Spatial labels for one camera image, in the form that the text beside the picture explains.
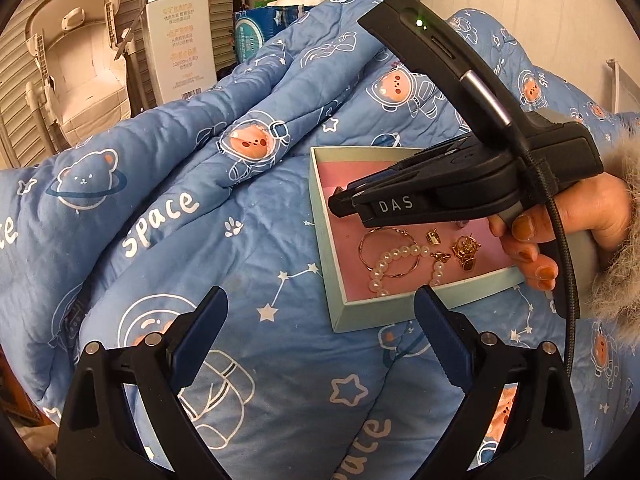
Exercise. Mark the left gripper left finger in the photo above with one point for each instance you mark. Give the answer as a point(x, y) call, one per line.
point(98, 438)

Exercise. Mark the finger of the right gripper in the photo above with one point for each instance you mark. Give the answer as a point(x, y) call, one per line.
point(413, 161)
point(341, 203)

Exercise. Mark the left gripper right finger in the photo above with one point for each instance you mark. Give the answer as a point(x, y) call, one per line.
point(542, 438)

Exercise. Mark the large gold hoop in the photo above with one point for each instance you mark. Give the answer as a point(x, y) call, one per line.
point(389, 256)

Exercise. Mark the small gold charm cluster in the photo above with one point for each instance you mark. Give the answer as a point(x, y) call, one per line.
point(433, 237)

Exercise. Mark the gold crown charm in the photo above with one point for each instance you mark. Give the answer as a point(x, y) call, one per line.
point(465, 249)

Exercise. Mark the fuzzy grey sleeve forearm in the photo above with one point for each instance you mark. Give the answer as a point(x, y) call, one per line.
point(615, 290)

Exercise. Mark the pink lined jewelry box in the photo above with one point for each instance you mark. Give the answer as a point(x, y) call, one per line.
point(370, 276)

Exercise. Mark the right hand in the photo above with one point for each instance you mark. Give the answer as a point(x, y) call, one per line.
point(565, 229)

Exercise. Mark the blue printed package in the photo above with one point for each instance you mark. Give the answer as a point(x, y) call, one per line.
point(254, 27)

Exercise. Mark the blue space bear quilt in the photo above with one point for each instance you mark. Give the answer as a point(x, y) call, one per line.
point(117, 236)

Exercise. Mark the white tall cardboard box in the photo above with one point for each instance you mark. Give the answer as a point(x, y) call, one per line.
point(179, 48)

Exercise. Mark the beige baby high chair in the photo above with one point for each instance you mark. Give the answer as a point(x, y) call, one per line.
point(84, 88)

